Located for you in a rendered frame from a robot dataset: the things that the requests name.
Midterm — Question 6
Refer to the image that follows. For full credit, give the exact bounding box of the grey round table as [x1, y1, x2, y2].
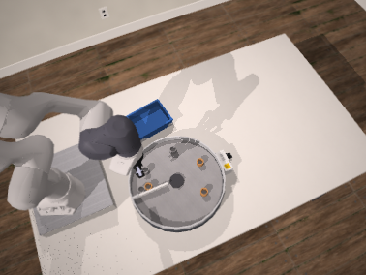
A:
[128, 136, 233, 232]

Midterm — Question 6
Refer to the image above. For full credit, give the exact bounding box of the blue crate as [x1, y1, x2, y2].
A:
[126, 99, 173, 142]

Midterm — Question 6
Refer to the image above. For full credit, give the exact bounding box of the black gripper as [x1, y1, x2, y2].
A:
[133, 153, 146, 179]

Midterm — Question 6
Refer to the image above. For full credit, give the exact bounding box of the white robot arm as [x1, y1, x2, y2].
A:
[0, 92, 143, 216]

